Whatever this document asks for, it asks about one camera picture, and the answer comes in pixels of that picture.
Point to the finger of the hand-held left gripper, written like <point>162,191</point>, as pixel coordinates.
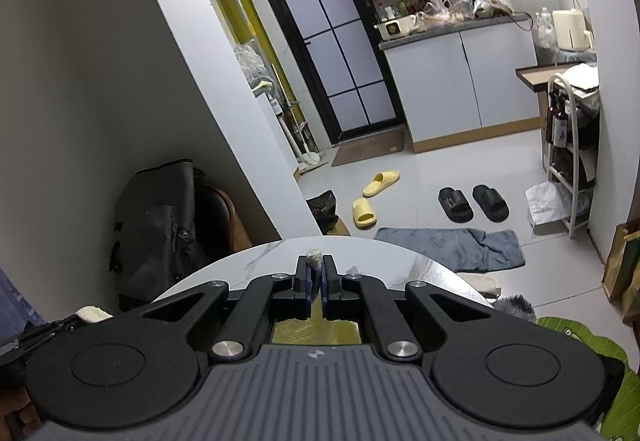
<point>35,336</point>

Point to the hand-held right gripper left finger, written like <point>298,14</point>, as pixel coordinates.
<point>306,288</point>

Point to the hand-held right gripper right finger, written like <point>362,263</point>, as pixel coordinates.
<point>329,288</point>

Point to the beige towel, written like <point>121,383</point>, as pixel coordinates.
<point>315,333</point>

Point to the grey floor towel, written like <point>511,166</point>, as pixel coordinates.
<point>450,246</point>

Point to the blue striped cloth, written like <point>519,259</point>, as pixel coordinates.
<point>17,306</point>

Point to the black trash bag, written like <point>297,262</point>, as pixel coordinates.
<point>322,208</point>

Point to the yellow slipper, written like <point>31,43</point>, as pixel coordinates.
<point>364,213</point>
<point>380,183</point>

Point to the brown chair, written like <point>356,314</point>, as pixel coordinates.
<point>225,216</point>

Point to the brown doormat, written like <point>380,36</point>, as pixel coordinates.
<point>367,147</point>

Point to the black slipper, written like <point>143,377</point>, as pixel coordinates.
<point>491,203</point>
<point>456,206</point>

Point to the cream floor cloth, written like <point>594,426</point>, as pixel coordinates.
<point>482,285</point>

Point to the black backpack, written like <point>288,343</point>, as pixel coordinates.
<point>150,231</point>

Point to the grey fluffy cloth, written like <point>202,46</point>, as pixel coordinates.
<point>512,307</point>

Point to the white plastic bag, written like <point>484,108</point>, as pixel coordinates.
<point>545,203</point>

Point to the translucent plastic bag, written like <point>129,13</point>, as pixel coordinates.
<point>249,61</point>

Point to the green patterned mat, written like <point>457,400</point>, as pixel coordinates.
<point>575,341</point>

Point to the white kitchen cabinet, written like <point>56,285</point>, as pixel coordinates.
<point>475,76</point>

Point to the black framed glass door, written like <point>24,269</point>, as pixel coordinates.
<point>320,28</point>

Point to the cream rice cooker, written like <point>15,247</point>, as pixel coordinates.
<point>395,27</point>

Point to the white rack cart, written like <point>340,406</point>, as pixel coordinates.
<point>575,161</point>

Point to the dark brown bottle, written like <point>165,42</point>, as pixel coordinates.
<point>562,126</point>

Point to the brown paper bag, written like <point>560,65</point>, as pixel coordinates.
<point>622,261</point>

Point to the clear plastic bags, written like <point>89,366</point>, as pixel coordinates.
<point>442,16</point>

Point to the wooden side table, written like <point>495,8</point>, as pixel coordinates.
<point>540,76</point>

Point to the clear plastic bottle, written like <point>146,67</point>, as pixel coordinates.
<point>544,28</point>

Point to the cream countertop appliance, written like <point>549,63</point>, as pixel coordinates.
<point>567,28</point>

